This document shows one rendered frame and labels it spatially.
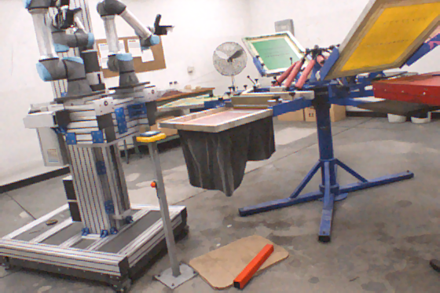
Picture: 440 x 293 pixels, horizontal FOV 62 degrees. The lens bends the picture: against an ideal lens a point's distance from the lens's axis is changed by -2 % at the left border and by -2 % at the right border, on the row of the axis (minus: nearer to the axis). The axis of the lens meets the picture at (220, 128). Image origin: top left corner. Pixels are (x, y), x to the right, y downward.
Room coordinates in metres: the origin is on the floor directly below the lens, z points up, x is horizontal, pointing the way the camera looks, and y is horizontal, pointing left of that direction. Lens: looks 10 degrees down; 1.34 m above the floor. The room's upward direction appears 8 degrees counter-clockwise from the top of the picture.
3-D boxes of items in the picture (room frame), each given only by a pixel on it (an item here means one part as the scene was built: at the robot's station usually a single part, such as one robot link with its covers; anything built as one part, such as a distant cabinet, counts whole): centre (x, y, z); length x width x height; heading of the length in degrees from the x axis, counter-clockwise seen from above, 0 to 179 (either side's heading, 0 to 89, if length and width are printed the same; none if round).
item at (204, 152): (2.29, 0.13, 0.74); 0.45 x 0.03 x 0.43; 40
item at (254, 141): (2.28, -0.18, 0.74); 0.46 x 0.04 x 0.42; 130
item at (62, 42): (2.02, 0.76, 1.56); 0.11 x 0.08 x 0.11; 128
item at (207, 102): (3.46, -0.05, 1.05); 1.08 x 0.61 x 0.23; 70
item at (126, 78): (2.75, 0.62, 1.31); 0.15 x 0.15 x 0.10
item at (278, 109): (2.41, -0.45, 0.97); 0.30 x 0.05 x 0.07; 130
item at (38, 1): (2.22, 0.94, 1.63); 0.15 x 0.12 x 0.55; 128
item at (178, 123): (2.48, -0.09, 0.97); 0.79 x 0.58 x 0.04; 130
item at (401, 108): (2.49, -1.01, 0.91); 1.34 x 0.40 x 0.08; 10
